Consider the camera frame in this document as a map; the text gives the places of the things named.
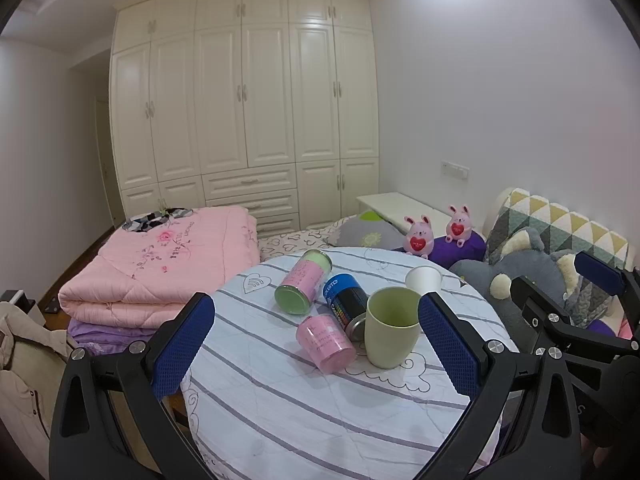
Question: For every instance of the bed with heart print sheet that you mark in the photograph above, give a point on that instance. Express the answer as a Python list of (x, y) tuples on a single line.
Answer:
[(295, 242)]

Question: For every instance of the grey plush elephant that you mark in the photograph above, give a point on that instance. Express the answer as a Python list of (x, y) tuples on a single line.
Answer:
[(535, 265)]

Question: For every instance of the folded pink quilt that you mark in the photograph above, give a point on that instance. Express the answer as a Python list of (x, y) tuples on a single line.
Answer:
[(165, 270)]

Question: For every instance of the pink plush toy with heart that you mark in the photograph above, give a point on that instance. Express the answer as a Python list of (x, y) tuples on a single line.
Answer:
[(457, 227), (419, 240)]

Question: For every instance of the white wall switch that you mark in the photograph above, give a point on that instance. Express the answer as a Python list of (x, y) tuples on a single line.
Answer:
[(455, 170)]

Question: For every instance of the cream wardrobe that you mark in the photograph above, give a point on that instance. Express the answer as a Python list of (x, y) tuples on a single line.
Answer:
[(245, 110)]

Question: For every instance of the light green cup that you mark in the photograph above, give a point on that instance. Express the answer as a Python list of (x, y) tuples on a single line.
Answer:
[(392, 332)]

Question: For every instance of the round table with striped cloth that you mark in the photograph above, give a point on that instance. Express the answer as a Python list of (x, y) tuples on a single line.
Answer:
[(300, 410)]

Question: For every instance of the white cup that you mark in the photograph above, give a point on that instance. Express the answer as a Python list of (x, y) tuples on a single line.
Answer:
[(424, 280)]

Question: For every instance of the black spray can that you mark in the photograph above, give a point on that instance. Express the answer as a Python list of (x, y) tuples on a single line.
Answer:
[(345, 302)]

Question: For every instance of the pink canister with green ends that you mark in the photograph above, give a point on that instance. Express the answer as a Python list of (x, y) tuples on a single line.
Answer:
[(302, 282)]

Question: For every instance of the small pink canister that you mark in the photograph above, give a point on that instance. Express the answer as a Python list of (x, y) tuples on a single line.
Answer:
[(325, 342)]

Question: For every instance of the black and white cloth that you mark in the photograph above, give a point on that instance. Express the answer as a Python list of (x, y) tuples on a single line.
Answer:
[(155, 219)]

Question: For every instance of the purple cushion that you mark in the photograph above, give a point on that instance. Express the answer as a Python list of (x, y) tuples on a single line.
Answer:
[(462, 250)]

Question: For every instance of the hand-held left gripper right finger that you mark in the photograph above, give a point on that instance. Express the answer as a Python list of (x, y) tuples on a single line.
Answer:
[(450, 350)]

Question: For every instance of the white nightstand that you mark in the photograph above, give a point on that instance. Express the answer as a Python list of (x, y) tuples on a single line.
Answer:
[(400, 207)]

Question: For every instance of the beige jacket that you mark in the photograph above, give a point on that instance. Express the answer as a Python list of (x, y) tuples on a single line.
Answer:
[(25, 370)]

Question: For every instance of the headboard with triangle pattern cover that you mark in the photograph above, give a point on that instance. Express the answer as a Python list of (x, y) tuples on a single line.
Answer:
[(565, 222)]

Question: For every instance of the grey pillow with green print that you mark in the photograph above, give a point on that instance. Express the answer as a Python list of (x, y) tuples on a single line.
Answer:
[(367, 232)]

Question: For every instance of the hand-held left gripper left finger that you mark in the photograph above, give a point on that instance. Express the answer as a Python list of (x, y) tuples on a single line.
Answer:
[(182, 347)]

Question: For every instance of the white door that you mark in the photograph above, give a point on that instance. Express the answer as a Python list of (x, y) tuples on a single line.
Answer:
[(107, 170)]

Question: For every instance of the folded purple blanket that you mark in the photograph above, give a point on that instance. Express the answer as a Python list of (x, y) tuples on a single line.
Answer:
[(110, 335)]

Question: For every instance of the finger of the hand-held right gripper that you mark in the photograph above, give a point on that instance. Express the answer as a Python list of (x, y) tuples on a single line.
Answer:
[(600, 272), (545, 305)]

